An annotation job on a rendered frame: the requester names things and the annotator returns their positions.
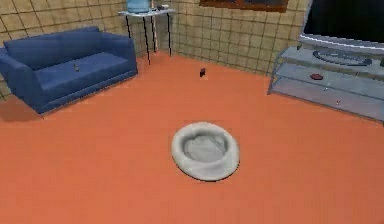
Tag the brown framed window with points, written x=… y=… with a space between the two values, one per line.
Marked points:
x=245 y=4

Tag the black television set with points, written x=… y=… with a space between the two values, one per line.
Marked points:
x=346 y=18

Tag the grey round pet bed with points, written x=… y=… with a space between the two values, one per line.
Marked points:
x=205 y=151

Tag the light blue water jug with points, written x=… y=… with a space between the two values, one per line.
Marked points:
x=138 y=5

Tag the small dark object on table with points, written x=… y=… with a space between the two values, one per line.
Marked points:
x=162 y=6

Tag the dark red flat object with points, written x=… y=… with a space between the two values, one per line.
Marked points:
x=316 y=76

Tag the small black floor object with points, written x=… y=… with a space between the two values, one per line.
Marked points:
x=202 y=72

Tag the white side table black legs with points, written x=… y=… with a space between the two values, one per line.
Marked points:
x=146 y=14

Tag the blue sofa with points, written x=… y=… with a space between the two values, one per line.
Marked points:
x=76 y=71

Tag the small grey object on sofa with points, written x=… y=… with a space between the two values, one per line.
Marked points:
x=76 y=68

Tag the grey glass television stand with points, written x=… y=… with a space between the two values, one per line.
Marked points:
x=333 y=83

